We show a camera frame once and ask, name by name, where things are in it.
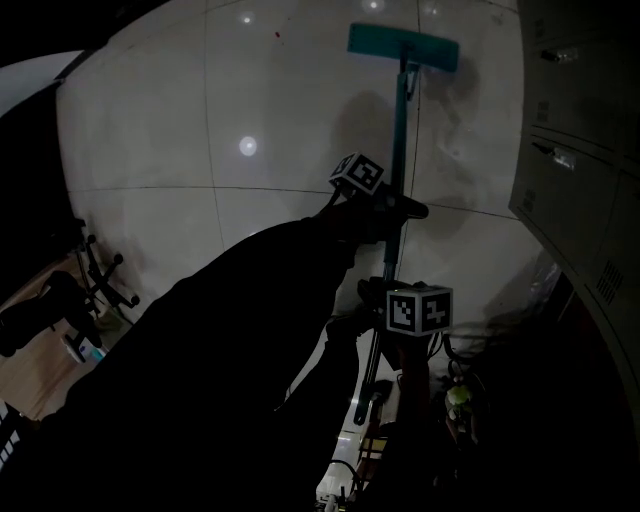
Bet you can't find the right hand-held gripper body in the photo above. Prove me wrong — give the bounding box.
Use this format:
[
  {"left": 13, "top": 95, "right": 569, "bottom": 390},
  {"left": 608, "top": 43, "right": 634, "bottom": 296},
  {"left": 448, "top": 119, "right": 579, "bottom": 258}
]
[{"left": 384, "top": 281, "right": 454, "bottom": 339}]

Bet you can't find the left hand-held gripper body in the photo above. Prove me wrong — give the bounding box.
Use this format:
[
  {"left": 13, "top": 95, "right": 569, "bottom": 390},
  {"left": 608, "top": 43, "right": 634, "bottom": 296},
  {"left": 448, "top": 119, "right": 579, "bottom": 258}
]
[{"left": 328, "top": 152, "right": 396, "bottom": 246}]

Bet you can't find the teal mop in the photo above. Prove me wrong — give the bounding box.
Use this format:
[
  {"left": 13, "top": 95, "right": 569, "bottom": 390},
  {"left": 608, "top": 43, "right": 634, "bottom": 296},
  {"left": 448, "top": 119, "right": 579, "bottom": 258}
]
[{"left": 347, "top": 22, "right": 460, "bottom": 427}]

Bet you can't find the person's left forearm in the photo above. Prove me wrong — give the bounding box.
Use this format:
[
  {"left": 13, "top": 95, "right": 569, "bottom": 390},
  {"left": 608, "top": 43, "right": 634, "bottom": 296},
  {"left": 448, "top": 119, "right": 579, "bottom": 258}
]
[{"left": 214, "top": 212, "right": 364, "bottom": 351}]

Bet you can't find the pale green white toy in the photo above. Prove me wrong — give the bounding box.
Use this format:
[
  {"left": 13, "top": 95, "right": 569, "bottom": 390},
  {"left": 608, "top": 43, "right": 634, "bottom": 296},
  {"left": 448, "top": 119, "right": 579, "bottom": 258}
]
[{"left": 446, "top": 384, "right": 474, "bottom": 421}]

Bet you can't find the clear plastic sheet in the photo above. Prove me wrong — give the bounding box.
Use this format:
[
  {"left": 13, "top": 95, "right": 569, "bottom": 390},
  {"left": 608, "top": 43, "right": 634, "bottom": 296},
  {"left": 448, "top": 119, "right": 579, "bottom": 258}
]
[{"left": 517, "top": 259, "right": 564, "bottom": 326}]

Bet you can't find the grey metal locker cabinet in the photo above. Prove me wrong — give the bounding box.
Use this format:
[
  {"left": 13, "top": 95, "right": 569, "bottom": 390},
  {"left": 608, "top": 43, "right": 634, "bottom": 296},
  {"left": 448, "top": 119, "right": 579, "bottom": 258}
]
[{"left": 508, "top": 0, "right": 640, "bottom": 416}]

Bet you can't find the white and teal container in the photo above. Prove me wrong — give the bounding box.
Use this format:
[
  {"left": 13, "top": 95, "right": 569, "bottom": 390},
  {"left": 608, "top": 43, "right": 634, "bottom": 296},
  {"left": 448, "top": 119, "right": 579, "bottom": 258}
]
[{"left": 62, "top": 333, "right": 109, "bottom": 365}]

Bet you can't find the black office chair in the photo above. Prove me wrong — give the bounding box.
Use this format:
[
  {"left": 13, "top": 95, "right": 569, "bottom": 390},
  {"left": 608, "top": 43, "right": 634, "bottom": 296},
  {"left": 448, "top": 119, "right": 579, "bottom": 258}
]
[{"left": 0, "top": 232, "right": 141, "bottom": 359}]

